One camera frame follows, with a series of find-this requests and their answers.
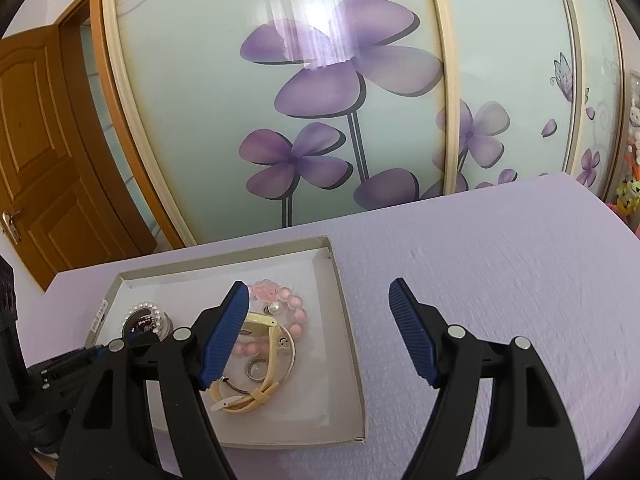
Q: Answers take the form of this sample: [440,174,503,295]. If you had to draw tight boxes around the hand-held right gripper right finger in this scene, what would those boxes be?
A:
[389,277,586,480]

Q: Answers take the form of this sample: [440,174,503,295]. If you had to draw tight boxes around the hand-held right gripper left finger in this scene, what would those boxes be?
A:
[55,281,251,480]

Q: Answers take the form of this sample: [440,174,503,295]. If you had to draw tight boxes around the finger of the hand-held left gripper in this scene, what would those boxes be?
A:
[27,332,166,401]

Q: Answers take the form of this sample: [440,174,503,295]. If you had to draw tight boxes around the yellow wristwatch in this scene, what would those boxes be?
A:
[210,310,284,414]

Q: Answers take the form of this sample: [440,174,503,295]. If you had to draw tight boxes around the grey cardboard box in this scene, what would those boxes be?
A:
[84,235,368,448]

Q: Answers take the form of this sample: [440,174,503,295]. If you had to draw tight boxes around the thin silver bangle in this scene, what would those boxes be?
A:
[220,322,301,397]

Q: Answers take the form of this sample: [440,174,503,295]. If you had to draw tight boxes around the lilac cloth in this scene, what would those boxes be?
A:
[20,171,640,480]

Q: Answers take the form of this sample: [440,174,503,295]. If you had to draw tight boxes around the glass block window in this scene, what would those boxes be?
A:
[77,15,171,252]

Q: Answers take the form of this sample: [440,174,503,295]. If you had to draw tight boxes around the brown wooden door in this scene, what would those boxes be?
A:
[0,25,161,292]

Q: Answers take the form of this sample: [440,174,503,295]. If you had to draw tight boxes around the large purple flower wardrobe door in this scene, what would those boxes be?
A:
[90,0,472,249]

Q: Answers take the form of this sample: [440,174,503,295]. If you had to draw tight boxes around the yellow plush toy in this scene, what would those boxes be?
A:
[616,180,640,217]

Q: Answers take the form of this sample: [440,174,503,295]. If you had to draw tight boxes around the small purple flower wardrobe door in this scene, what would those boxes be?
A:
[425,0,592,197]

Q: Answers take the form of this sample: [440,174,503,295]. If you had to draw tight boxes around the butterfly print wardrobe door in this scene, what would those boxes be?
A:
[554,0,632,202]

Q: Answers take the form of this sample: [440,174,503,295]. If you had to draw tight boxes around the silver cuff bracelet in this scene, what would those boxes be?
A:
[122,310,177,346]

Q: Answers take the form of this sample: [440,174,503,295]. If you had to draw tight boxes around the pink bead bracelet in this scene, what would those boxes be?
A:
[232,280,308,359]

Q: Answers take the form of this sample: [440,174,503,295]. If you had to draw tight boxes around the white pearl bracelet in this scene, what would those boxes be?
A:
[124,301,169,342]

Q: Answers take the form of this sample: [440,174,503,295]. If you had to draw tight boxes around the brass door handle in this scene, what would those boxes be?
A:
[0,210,24,244]

